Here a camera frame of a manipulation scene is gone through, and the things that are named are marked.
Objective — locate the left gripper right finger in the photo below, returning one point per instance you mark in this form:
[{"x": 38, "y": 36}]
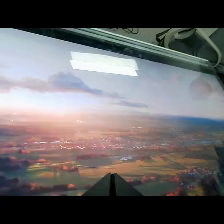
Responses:
[{"x": 124, "y": 188}]

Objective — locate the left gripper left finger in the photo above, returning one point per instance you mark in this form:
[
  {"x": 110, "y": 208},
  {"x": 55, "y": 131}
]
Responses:
[{"x": 101, "y": 188}]

